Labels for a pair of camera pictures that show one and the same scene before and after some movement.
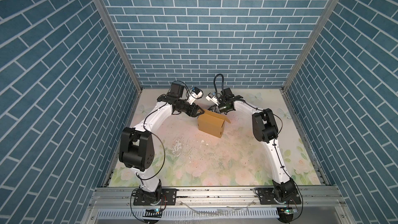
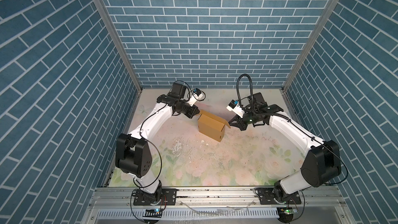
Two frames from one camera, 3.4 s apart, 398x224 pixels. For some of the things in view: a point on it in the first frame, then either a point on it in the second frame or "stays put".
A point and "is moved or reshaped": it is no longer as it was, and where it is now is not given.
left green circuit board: (153, 213) stays put
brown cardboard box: (211, 122) is moved or reshaped
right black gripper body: (222, 109) -> (248, 119)
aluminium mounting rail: (315, 198) stays put
